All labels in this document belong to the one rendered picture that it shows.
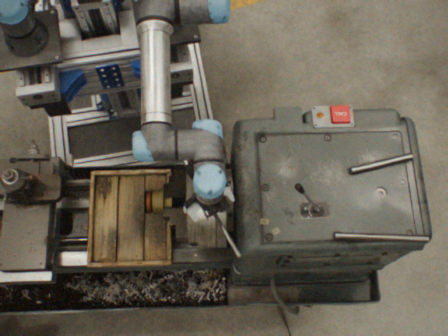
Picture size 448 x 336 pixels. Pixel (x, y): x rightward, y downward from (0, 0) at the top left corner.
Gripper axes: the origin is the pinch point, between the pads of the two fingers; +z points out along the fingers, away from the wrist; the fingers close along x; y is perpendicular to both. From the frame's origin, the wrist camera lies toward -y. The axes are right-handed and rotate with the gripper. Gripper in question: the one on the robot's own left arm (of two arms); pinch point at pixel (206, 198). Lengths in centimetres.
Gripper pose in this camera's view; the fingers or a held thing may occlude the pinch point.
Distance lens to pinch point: 162.3
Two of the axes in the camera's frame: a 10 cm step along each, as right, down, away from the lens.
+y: 4.9, 8.5, -1.9
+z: -0.2, 2.3, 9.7
